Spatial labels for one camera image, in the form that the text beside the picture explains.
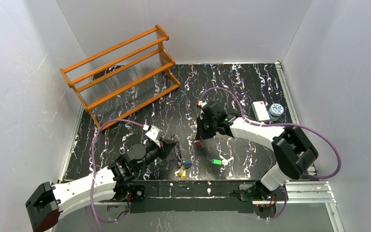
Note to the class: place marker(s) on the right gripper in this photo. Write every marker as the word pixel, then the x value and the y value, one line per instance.
pixel 203 127

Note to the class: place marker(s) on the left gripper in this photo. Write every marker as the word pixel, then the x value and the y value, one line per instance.
pixel 162 146

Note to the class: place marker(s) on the yellow key tag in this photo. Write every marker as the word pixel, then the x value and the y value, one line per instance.
pixel 182 172

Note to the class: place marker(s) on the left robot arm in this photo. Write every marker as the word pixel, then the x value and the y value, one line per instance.
pixel 51 202

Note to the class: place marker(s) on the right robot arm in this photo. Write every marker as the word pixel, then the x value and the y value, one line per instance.
pixel 293 150

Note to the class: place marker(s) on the loose green key tag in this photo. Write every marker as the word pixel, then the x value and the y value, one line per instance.
pixel 219 162

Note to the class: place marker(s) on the white green small box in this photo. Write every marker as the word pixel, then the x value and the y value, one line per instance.
pixel 260 111

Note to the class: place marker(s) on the blue white round tin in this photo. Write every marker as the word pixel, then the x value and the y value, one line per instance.
pixel 275 111

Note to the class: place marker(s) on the orange wooden shelf rack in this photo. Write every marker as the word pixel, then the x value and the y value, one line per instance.
pixel 124 78

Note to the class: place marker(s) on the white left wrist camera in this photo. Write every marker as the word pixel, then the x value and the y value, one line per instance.
pixel 153 133

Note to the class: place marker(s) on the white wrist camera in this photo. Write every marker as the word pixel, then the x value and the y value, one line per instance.
pixel 153 133
pixel 200 105

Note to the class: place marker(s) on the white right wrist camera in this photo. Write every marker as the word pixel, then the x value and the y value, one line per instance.
pixel 200 105

